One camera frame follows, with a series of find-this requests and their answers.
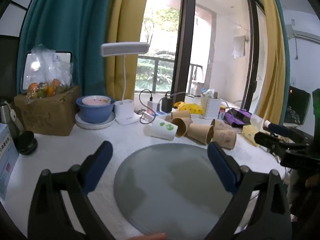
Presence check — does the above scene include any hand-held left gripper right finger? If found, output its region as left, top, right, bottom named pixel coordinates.
left=205, top=142, right=293, bottom=240

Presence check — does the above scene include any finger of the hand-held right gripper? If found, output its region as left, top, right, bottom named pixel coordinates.
left=262, top=120, right=307, bottom=141
left=254, top=131, right=310, bottom=158

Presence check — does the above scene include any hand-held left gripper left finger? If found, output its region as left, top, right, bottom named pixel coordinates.
left=27, top=141, right=116, bottom=240

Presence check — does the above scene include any printed brown paper cup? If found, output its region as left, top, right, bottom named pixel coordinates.
left=212, top=129, right=237, bottom=150
left=210, top=119, right=233, bottom=131

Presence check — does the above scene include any plain brown paper cup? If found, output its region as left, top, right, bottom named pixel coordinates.
left=187, top=123, right=215, bottom=145
left=171, top=110, right=192, bottom=120
left=171, top=117, right=194, bottom=138

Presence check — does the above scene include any white paper cup green print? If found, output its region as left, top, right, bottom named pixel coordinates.
left=143, top=118, right=178, bottom=141

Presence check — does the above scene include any person's left hand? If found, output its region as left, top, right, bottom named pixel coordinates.
left=130, top=232, right=167, bottom=240

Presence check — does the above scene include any yellow packet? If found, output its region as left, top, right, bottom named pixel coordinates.
left=242, top=120, right=265, bottom=147

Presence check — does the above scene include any black monitor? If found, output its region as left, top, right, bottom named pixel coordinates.
left=284, top=86, right=312, bottom=127

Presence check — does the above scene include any purple pouch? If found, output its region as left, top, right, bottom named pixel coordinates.
left=224, top=109, right=252, bottom=127

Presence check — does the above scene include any white plate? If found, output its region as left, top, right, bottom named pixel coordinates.
left=75, top=112, right=116, bottom=130

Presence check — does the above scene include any grey round mat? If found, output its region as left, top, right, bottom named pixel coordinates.
left=114, top=143, right=253, bottom=237

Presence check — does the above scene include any blue bowl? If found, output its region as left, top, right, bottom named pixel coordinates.
left=76, top=96, right=116, bottom=124

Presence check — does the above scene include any white mesh basket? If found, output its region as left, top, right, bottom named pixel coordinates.
left=201, top=95, right=222, bottom=119

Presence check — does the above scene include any pink bowl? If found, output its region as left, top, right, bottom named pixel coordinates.
left=82, top=95, right=112, bottom=106

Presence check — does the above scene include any yellow spotted toy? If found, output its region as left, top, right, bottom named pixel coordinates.
left=173, top=101, right=203, bottom=115

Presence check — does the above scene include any yellow curtain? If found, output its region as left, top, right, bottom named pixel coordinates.
left=104, top=0, right=153, bottom=101
left=254, top=0, right=288, bottom=126

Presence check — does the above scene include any cardboard box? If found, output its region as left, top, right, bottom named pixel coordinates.
left=14, top=85, right=81, bottom=137

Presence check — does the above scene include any white power strip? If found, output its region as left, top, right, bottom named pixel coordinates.
left=141, top=110, right=173, bottom=124

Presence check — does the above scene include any black round lid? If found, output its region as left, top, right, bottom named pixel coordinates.
left=17, top=131, right=38, bottom=155

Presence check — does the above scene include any black charger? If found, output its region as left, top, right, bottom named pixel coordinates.
left=161, top=98, right=173, bottom=113

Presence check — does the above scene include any hanging white cloth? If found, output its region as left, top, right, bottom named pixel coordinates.
left=232, top=35, right=247, bottom=58

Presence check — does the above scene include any blue and white box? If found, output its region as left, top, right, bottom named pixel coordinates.
left=0, top=124, right=20, bottom=201

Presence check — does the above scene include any white air conditioner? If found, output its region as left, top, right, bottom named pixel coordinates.
left=285, top=24, right=320, bottom=43

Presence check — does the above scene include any plastic bag of fruit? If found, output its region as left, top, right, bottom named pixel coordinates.
left=26, top=44, right=74, bottom=100

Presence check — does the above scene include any metal flask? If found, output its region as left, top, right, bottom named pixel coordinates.
left=0, top=97, right=18, bottom=133

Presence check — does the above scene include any white desk lamp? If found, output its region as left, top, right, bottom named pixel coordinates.
left=101, top=42, right=150, bottom=125

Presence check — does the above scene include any black framed tablet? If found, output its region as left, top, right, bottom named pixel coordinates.
left=22, top=51, right=73, bottom=92

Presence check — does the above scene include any teal curtain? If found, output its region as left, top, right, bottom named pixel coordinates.
left=16, top=0, right=118, bottom=103

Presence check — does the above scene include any grey cable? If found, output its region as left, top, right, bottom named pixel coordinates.
left=165, top=91, right=198, bottom=101

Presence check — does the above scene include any dark window frame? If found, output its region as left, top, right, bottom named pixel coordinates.
left=171, top=0, right=198, bottom=98

